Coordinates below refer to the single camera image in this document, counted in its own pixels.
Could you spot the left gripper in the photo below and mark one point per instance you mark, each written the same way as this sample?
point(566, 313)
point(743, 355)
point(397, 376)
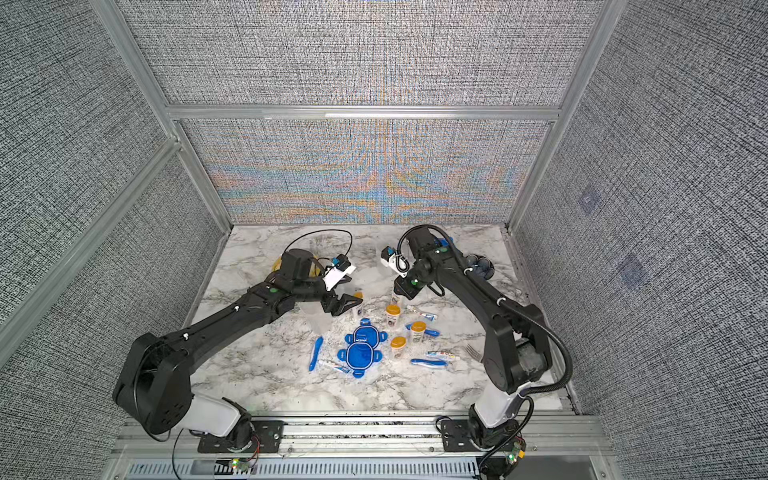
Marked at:
point(331, 306)

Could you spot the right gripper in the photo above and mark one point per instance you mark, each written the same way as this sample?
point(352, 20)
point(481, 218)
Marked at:
point(402, 284)

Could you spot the toothpaste tube back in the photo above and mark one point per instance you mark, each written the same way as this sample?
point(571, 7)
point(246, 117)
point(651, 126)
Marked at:
point(427, 316)

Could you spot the toothpaste tube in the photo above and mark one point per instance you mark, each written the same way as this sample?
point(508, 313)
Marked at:
point(343, 369)
point(442, 355)
point(427, 316)

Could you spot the blue toothbrush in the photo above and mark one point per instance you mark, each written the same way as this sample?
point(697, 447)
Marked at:
point(427, 332)
point(317, 346)
point(429, 363)

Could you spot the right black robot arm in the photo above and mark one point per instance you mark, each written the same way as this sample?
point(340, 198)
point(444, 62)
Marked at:
point(522, 356)

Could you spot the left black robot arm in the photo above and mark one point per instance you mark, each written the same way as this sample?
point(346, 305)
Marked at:
point(154, 386)

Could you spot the clear container front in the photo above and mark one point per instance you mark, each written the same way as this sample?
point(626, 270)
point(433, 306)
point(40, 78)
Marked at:
point(319, 321)

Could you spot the orange cap bottle left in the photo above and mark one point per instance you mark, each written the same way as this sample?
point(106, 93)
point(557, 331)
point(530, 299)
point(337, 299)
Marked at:
point(357, 310)

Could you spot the orange cap bottle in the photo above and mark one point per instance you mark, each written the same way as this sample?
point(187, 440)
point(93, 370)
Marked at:
point(357, 310)
point(398, 346)
point(392, 314)
point(418, 330)

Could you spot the orange cap bottle centre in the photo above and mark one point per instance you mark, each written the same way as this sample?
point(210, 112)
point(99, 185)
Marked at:
point(392, 314)

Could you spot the orange cap bottle right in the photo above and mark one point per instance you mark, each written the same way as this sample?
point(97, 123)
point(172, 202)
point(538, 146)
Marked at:
point(418, 330)

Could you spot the blue lid upper centre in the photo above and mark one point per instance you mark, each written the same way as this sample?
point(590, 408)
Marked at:
point(367, 333)

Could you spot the orange cap bottle front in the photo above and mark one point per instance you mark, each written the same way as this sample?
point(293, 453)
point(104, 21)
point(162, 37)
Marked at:
point(398, 346)

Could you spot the blue lid lower centre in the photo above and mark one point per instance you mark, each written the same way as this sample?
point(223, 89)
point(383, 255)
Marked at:
point(359, 357)

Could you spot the toothpaste tube front left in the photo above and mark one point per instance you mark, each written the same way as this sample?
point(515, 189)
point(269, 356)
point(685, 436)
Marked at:
point(343, 369)

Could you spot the dark blue bowl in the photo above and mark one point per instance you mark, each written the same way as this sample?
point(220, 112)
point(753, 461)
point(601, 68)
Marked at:
point(481, 265)

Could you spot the toothpaste tube right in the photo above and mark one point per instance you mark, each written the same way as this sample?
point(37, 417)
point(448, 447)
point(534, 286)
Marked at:
point(442, 355)

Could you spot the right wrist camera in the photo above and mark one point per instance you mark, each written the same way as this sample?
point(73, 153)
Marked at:
point(392, 259)

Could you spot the green handled fork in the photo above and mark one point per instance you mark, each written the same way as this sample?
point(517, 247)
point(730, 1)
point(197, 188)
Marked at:
point(473, 353)

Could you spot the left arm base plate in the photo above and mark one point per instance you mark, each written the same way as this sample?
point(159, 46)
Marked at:
point(263, 436)

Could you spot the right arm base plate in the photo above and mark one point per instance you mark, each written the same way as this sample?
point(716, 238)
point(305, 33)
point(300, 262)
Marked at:
point(466, 435)

